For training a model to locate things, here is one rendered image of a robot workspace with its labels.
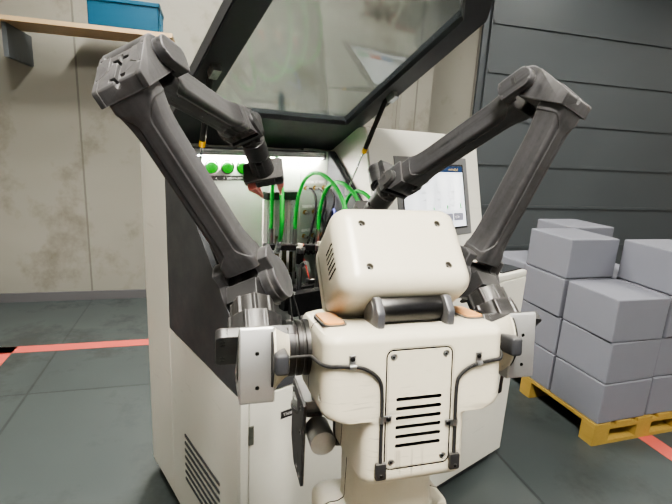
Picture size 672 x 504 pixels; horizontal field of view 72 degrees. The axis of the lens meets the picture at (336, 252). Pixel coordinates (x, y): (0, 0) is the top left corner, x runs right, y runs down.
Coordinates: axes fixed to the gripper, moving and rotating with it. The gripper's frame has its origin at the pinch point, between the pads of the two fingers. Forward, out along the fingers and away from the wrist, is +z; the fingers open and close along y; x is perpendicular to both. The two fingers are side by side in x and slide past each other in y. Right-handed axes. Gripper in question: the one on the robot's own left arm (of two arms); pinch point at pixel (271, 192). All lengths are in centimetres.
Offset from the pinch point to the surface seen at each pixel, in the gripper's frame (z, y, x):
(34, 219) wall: 190, 235, -182
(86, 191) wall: 186, 190, -199
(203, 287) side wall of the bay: 22.8, 26.7, 12.2
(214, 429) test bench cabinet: 50, 32, 47
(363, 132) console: 32, -32, -50
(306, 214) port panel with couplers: 54, -4, -32
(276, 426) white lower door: 43, 12, 51
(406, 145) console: 46, -50, -52
